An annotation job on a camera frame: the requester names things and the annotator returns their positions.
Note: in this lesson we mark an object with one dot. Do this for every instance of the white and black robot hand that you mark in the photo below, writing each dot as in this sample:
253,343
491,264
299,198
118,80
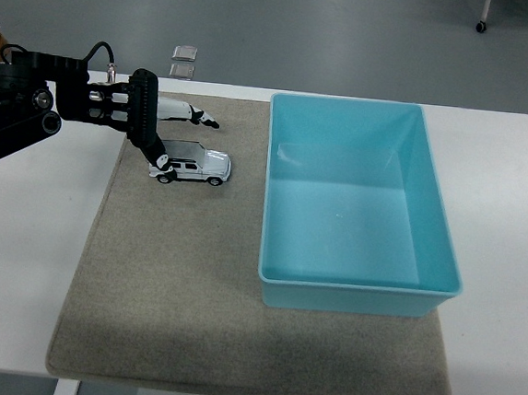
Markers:
142,108

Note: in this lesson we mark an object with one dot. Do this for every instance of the white toy car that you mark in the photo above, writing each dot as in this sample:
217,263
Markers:
209,167

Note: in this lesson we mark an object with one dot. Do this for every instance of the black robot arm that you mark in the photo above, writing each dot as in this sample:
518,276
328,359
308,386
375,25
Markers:
17,111

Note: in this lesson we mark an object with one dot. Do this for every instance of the blue plastic box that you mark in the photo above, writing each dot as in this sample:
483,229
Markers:
339,232

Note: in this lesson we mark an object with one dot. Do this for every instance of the silver floor outlet plate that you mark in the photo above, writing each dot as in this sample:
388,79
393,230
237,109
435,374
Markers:
184,53
182,71

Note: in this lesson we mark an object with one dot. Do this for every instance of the beige felt mat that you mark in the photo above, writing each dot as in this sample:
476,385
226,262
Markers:
170,268

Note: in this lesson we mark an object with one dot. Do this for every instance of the white table leg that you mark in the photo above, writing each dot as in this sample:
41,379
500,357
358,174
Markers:
65,392

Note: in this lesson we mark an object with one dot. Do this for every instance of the black caster wheel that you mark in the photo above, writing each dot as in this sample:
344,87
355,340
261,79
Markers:
481,27

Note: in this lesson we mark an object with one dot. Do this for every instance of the white cart leg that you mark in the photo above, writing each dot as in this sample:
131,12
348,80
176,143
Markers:
486,6

